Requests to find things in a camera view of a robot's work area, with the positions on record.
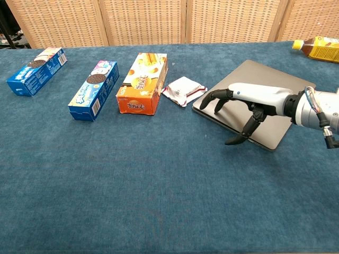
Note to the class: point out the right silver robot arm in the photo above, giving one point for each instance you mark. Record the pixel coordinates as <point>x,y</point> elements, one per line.
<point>312,111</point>

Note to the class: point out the wicker folding screen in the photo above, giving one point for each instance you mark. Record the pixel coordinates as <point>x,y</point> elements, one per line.
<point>145,21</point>

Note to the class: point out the grey aluminium laptop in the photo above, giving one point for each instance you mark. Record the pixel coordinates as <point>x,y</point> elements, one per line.
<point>265,127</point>

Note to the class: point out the white snack packet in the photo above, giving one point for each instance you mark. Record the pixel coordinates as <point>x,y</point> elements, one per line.
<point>182,90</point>

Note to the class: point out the blue Oreo box pink end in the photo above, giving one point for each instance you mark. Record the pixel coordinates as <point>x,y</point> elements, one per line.
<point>39,72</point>

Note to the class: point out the tea bottle yellow label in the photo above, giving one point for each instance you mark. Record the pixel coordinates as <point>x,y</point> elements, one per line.
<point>320,50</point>

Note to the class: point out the blue table cloth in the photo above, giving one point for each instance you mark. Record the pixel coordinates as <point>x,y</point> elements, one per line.
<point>132,185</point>

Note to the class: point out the blue Oreo box purple end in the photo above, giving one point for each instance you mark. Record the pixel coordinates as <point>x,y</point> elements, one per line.
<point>92,92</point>

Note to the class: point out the orange biscuit box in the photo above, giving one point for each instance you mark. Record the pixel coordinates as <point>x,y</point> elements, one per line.
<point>143,84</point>

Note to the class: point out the black tripod stand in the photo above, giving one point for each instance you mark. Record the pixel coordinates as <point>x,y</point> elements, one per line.
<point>8,34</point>

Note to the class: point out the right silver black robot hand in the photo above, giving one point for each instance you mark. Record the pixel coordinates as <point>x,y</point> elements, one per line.
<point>259,96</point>

